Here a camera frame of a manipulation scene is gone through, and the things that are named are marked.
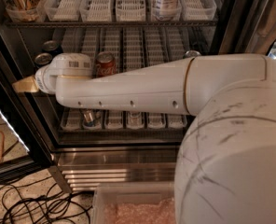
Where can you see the top wire shelf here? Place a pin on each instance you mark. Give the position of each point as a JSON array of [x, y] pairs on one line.
[[113, 24]]

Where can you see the silver can lower shelf front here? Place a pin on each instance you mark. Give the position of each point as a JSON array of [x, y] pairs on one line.
[[88, 117]]

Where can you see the white bottle top shelf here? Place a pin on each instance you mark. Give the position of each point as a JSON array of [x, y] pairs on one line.
[[165, 9]]

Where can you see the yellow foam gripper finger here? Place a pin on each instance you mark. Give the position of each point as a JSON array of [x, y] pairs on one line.
[[26, 84]]

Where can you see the left clear plastic bin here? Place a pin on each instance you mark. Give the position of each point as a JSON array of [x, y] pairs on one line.
[[134, 203]]

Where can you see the open fridge door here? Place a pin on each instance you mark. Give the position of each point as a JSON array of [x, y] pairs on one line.
[[20, 153]]

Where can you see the blue pepsi can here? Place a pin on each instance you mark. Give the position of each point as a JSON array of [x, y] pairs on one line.
[[42, 59], [52, 47]]

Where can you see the green soda can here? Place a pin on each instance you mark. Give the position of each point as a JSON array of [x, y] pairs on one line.
[[191, 54]]

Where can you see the stainless fridge base grille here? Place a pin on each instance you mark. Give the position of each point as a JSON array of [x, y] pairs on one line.
[[84, 171]]

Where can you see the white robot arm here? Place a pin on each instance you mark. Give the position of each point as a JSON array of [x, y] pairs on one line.
[[226, 165]]

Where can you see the red coca-cola can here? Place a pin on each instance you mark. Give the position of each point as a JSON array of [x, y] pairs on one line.
[[105, 64]]

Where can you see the closed glass fridge door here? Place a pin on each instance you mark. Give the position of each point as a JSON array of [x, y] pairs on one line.
[[245, 26]]

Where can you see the clear water bottle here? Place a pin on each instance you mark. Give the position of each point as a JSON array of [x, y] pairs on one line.
[[135, 119]]

